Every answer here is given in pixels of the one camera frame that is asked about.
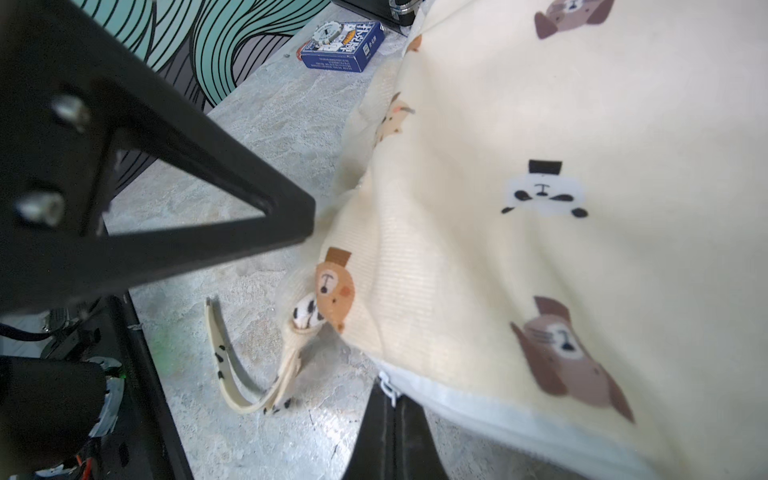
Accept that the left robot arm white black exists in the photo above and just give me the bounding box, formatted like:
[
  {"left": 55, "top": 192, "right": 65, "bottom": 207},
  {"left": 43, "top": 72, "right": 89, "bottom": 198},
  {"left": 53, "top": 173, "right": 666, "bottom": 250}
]
[{"left": 1, "top": 1, "right": 315, "bottom": 479}]

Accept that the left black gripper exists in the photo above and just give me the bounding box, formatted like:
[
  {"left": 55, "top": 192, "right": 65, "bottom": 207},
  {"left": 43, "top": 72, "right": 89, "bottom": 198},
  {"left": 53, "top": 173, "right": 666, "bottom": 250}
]
[{"left": 1, "top": 1, "right": 316, "bottom": 314}]

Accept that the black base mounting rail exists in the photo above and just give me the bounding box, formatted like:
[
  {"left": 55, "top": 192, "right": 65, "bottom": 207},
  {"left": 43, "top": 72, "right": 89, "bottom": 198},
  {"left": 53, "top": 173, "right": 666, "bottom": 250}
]
[{"left": 86, "top": 296, "right": 193, "bottom": 479}]

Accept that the cream animal print pillow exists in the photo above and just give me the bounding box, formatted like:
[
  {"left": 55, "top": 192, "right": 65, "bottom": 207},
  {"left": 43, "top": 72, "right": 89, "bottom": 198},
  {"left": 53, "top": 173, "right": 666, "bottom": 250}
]
[{"left": 203, "top": 0, "right": 768, "bottom": 480}]

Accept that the blue playing card box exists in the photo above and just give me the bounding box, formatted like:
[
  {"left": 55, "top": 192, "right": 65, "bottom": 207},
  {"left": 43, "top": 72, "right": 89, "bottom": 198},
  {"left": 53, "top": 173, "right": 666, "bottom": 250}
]
[{"left": 297, "top": 21, "right": 386, "bottom": 73}]

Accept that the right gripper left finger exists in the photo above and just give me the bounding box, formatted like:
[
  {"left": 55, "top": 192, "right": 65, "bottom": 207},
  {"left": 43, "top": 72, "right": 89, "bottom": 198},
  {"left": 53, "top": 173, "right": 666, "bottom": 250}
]
[{"left": 341, "top": 383, "right": 395, "bottom": 480}]

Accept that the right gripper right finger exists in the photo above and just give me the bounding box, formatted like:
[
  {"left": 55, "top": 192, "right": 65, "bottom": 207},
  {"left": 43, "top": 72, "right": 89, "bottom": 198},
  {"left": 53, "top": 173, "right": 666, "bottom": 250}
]
[{"left": 395, "top": 395, "right": 449, "bottom": 480}]

